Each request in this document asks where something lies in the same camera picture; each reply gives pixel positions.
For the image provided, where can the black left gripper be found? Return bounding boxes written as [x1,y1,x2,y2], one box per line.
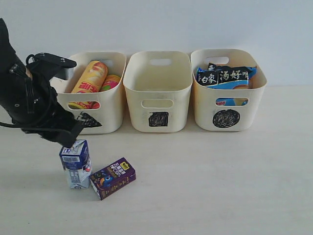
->
[0,61,84,148]

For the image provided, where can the yellow Lays chips can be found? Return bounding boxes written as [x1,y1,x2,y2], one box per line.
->
[71,60,108,94]

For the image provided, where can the pink Lays chips can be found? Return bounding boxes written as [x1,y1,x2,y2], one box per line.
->
[98,74,121,93]

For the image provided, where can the orange noodle packet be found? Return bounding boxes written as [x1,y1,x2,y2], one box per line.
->
[207,63,230,71]

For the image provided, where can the blue noodle packet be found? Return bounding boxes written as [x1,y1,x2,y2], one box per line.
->
[196,66,258,107]

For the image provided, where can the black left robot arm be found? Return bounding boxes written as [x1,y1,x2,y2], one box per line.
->
[0,20,84,148]

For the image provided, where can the blue white milk carton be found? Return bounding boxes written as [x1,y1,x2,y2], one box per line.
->
[59,140,92,189]

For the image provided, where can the cream bin triangle mark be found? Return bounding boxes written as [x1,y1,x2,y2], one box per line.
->
[50,51,127,135]

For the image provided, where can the purple juice box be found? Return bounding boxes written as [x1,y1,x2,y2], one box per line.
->
[89,157,136,200]

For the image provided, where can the cream bin square mark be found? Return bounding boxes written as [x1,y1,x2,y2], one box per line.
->
[123,51,193,133]

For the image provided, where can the cream bin circle mark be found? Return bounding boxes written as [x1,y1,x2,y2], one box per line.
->
[190,49,267,132]

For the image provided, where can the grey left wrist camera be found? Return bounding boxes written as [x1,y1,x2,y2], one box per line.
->
[25,52,77,80]

